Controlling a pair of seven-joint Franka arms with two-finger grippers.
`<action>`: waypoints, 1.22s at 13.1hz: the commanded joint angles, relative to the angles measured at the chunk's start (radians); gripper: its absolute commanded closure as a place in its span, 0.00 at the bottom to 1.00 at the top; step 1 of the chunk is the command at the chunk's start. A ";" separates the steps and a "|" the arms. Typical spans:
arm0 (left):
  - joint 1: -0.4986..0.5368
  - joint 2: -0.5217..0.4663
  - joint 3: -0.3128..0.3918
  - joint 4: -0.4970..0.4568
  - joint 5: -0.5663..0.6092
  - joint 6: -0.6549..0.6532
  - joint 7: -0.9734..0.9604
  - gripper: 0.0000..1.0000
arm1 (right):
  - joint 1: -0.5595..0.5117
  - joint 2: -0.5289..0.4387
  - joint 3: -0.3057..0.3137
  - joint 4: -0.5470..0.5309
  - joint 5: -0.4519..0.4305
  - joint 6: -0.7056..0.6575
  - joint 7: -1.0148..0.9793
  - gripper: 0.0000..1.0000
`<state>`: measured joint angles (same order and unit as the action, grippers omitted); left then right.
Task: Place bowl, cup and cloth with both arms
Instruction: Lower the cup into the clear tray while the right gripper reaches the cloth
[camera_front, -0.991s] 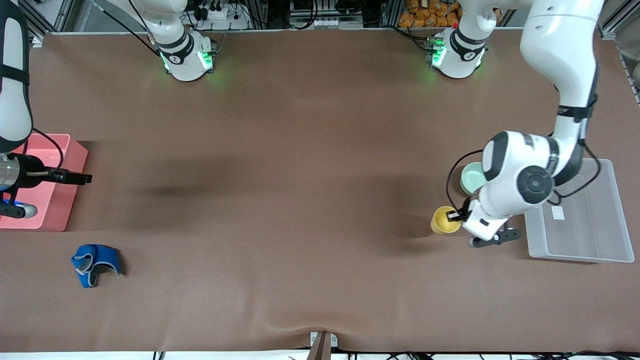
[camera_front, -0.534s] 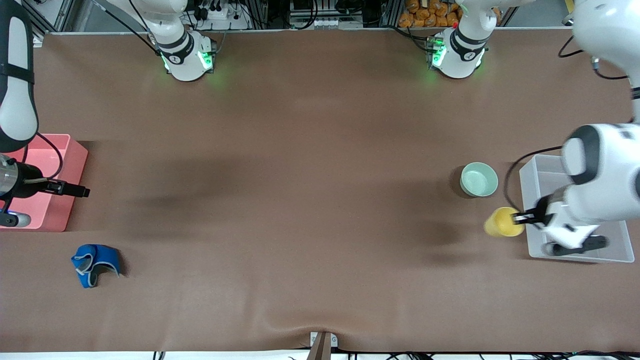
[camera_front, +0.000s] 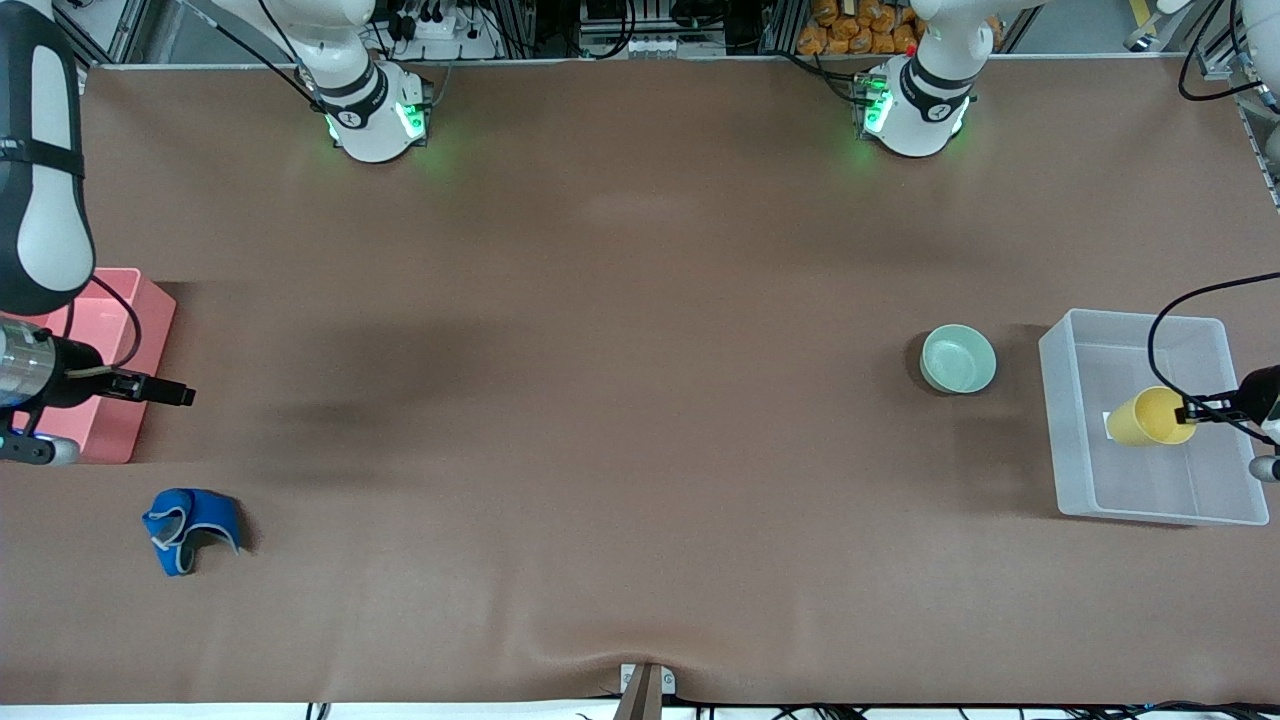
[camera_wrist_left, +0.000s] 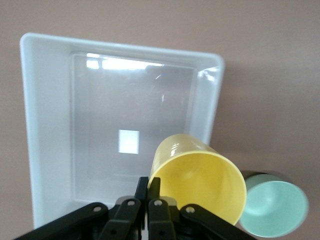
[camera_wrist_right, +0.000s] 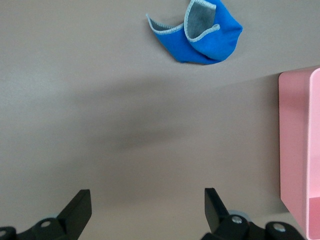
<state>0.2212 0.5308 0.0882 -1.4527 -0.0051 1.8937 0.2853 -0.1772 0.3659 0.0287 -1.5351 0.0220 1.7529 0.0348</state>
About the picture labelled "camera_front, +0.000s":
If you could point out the blue cloth with grey trim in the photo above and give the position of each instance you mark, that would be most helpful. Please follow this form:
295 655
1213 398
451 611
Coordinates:
200 510

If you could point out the aluminium table edge rail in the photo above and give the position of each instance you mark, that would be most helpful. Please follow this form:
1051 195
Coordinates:
1260 140

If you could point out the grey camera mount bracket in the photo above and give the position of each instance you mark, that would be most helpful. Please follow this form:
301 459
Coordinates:
642 692

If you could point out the brown table cover mat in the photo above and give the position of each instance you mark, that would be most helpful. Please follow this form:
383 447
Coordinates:
600 400

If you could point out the yellow plastic cup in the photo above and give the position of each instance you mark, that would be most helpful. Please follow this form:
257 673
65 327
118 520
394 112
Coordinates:
1140 420

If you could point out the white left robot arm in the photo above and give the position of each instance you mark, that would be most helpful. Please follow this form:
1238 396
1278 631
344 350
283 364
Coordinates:
920 110

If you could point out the white power strip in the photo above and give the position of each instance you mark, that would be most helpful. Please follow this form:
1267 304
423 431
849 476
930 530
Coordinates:
440 27

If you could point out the pile of orange objects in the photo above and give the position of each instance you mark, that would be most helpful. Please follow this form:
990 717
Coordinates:
850 30

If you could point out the pink plastic bin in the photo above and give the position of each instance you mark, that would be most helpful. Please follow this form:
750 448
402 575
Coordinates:
140 330

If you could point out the aluminium frame post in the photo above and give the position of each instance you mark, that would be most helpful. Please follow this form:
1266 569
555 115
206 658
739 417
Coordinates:
125 30

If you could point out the pale green bowl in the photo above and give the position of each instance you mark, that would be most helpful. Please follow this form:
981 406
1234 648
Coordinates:
958 358

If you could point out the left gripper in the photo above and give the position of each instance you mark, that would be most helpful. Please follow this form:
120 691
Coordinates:
1254 396

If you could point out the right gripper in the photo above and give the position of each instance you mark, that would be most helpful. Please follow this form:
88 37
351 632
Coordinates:
76 371

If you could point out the clear plastic bin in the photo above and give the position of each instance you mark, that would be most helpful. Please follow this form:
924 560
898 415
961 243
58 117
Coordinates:
1200 480

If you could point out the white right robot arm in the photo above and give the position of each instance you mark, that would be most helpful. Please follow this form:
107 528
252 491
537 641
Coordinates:
45 200

